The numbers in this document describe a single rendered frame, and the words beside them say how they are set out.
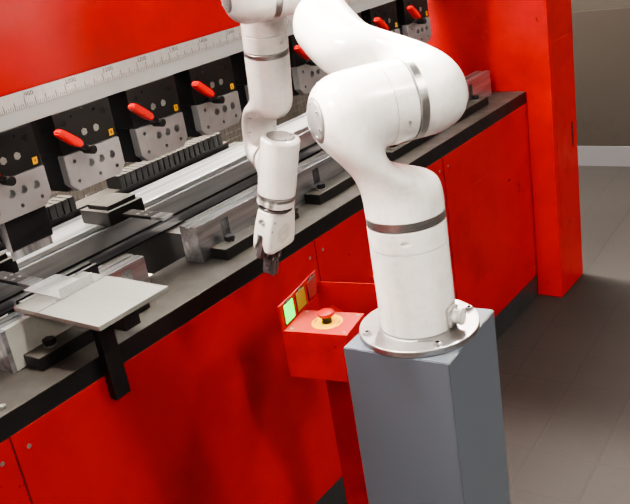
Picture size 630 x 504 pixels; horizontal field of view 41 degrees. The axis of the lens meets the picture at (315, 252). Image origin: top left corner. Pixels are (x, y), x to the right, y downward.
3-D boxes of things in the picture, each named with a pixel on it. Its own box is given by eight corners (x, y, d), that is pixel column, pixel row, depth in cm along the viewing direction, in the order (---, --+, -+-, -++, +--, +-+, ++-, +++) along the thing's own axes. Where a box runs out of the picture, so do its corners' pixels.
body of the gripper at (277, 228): (275, 214, 180) (272, 259, 186) (303, 198, 188) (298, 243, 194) (248, 203, 184) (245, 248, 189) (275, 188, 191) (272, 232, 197)
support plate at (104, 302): (100, 331, 154) (98, 326, 154) (14, 311, 170) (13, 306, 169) (169, 290, 167) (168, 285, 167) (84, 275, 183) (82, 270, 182)
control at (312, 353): (354, 383, 188) (342, 310, 181) (290, 376, 195) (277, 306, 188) (385, 339, 204) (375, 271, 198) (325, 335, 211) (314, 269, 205)
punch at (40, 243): (16, 262, 170) (2, 218, 166) (10, 261, 171) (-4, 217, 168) (56, 243, 177) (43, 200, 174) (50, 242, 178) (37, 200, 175)
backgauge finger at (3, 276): (15, 302, 176) (8, 280, 174) (-54, 286, 191) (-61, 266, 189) (61, 278, 184) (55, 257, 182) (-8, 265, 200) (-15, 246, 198)
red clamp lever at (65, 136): (62, 127, 166) (98, 147, 174) (49, 127, 169) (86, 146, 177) (59, 136, 166) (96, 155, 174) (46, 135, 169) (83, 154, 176)
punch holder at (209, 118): (203, 137, 204) (189, 69, 198) (178, 137, 209) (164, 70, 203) (243, 120, 215) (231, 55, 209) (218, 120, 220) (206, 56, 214)
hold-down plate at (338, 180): (320, 205, 238) (319, 195, 237) (305, 203, 241) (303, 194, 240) (376, 171, 260) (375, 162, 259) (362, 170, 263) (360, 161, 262)
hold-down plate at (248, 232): (227, 261, 209) (225, 249, 208) (211, 258, 212) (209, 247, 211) (299, 217, 231) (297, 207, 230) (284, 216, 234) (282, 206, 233)
